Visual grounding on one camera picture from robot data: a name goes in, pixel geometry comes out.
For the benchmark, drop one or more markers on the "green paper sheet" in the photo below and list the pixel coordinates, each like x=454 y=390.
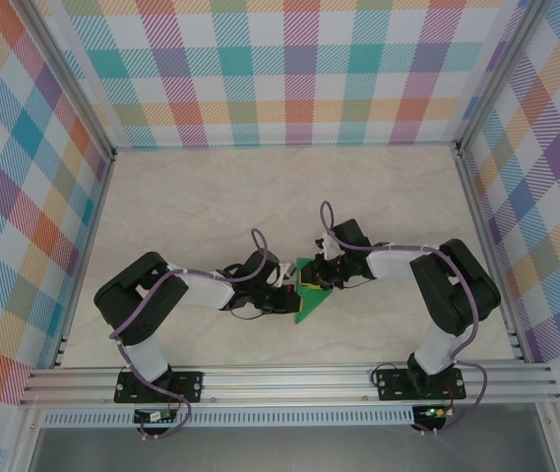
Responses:
x=309 y=305

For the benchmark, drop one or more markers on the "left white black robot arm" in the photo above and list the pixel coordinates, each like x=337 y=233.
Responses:
x=205 y=292

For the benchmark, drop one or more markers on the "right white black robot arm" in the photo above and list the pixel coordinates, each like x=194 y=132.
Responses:
x=390 y=265

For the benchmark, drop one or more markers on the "grey metal shelf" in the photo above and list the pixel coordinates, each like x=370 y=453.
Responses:
x=284 y=450

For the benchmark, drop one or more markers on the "small green-lit circuit board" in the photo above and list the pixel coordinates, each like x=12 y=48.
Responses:
x=434 y=412

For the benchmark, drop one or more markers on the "small black circuit board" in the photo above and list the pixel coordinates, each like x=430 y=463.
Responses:
x=154 y=417

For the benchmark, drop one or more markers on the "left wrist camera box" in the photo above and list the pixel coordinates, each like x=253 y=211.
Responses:
x=288 y=271

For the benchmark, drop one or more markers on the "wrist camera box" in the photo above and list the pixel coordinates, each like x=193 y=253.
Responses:
x=328 y=248
x=288 y=271

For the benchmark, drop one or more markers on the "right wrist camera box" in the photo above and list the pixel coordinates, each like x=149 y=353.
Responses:
x=328 y=248

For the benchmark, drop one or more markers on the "long aluminium mounting rail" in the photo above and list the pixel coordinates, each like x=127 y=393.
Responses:
x=284 y=383

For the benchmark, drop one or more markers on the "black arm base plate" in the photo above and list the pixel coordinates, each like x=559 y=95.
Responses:
x=191 y=386
x=390 y=386

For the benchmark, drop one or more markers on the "aluminium table side rail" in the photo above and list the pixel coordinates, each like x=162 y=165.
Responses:
x=480 y=221
x=93 y=218

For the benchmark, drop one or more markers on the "aluminium frame post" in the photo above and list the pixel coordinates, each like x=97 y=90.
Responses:
x=78 y=83
x=496 y=74

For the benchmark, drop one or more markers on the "aluminium frame leg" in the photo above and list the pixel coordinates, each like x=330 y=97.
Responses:
x=26 y=442
x=552 y=437

